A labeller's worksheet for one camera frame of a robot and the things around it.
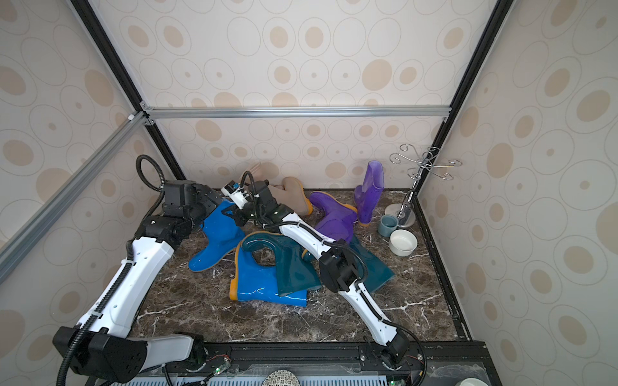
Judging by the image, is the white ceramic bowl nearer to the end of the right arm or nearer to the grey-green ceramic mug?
the grey-green ceramic mug

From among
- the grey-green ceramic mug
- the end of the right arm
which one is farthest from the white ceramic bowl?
the end of the right arm

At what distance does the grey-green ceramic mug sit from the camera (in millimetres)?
1018

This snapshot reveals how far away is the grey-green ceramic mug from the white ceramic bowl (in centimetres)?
2

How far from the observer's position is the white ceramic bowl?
99 centimetres
